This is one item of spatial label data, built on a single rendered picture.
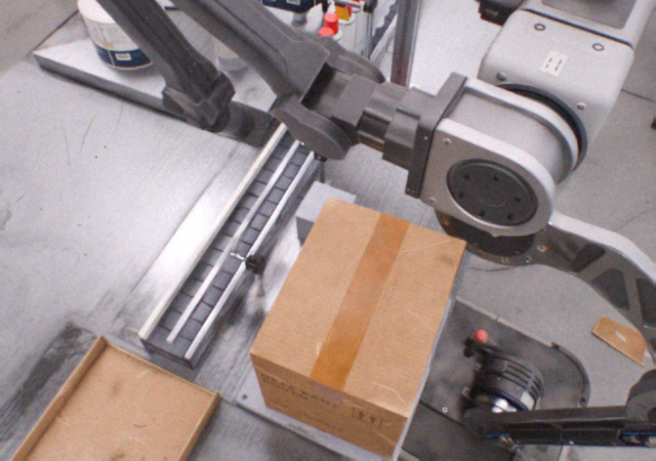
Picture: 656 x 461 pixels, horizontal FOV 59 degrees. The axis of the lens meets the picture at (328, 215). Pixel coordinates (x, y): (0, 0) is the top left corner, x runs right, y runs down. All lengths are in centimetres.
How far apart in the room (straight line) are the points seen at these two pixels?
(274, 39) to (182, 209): 79
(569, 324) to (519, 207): 168
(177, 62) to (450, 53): 102
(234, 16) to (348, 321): 46
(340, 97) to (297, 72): 5
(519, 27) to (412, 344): 45
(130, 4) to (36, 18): 276
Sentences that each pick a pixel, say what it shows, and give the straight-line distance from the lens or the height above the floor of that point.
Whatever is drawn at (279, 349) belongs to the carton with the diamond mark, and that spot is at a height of 112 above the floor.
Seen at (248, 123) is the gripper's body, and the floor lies 116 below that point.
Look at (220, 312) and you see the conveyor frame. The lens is 116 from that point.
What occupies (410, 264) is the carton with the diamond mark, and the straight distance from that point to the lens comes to 91.
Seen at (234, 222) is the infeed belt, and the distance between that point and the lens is 125.
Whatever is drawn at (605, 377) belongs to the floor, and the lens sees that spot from 222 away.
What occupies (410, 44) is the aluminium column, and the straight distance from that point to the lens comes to 143.
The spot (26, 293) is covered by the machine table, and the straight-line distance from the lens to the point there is 136.
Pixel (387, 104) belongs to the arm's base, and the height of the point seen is 148.
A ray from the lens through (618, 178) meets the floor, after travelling 270.
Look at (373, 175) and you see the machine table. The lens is 137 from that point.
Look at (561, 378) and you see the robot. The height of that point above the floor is 24.
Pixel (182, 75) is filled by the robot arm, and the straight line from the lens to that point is 85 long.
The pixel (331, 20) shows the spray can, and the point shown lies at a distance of 136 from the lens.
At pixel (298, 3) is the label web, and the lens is 164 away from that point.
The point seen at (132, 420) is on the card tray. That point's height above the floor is 83.
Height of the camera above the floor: 191
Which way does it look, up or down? 56 degrees down
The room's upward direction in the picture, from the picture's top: straight up
